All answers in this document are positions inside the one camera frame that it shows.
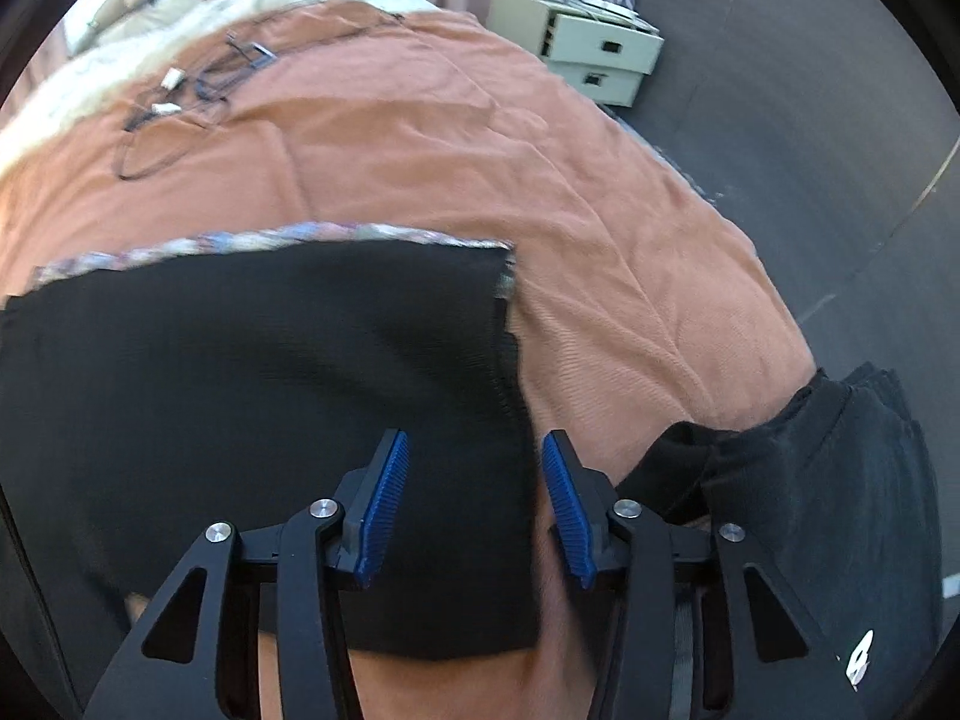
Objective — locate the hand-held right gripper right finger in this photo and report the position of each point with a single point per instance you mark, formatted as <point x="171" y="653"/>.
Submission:
<point x="566" y="510"/>

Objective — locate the black knit garment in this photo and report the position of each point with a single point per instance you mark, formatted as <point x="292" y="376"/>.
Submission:
<point x="262" y="375"/>

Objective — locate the cream two-drawer nightstand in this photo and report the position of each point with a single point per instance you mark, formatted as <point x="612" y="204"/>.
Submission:
<point x="600" y="52"/>

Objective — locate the orange blanket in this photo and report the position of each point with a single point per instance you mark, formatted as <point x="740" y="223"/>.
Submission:
<point x="450" y="150"/>

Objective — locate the floral patterned cloth strip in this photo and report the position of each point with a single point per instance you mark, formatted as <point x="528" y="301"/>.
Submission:
<point x="225" y="244"/>

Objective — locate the stack of folded black clothes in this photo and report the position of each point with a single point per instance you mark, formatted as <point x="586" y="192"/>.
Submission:
<point x="825" y="480"/>

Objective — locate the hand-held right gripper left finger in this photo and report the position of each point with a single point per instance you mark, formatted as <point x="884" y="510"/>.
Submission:
<point x="386" y="502"/>

